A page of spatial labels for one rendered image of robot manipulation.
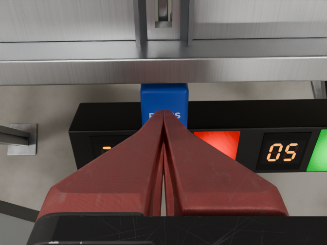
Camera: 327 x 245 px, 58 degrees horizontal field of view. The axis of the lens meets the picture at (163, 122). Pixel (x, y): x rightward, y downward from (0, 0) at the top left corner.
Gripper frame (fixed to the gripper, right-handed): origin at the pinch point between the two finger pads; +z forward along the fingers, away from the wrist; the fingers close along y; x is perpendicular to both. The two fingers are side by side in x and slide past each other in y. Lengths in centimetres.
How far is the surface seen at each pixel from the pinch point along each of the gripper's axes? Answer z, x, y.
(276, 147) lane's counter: 4.9, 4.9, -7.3
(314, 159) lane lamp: 4.9, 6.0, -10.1
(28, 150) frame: 54, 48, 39
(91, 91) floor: 67, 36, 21
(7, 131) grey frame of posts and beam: 48, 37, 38
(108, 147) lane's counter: 4.7, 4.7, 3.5
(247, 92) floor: 67, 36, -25
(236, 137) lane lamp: 4.8, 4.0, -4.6
